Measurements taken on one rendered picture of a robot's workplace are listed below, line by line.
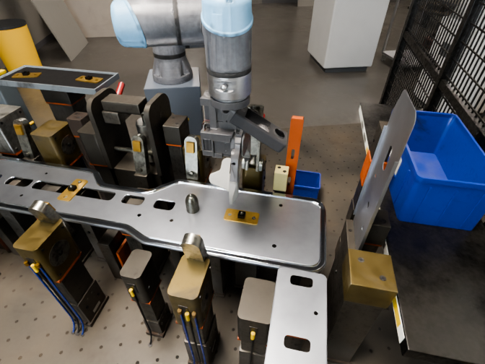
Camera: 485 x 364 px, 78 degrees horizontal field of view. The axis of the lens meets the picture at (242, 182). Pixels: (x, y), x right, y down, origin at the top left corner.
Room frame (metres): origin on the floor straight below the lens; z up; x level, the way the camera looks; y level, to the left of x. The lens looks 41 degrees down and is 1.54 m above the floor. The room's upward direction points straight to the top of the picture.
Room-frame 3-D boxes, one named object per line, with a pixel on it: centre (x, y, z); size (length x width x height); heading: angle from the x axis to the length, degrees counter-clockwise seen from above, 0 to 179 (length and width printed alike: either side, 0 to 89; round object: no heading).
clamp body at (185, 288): (0.29, 0.10, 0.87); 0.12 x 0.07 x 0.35; 168
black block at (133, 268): (0.36, 0.23, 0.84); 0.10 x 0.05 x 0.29; 168
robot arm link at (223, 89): (0.50, 0.02, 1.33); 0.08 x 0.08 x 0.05
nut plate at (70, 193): (0.59, 0.46, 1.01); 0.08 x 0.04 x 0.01; 167
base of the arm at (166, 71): (1.13, 0.27, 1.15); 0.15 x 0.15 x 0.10
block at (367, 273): (0.31, -0.24, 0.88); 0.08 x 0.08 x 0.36; 78
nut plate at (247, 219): (0.50, 0.00, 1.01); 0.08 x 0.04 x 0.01; 78
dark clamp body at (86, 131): (0.81, 0.45, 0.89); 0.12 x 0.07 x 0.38; 168
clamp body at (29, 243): (0.40, 0.44, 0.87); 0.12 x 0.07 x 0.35; 168
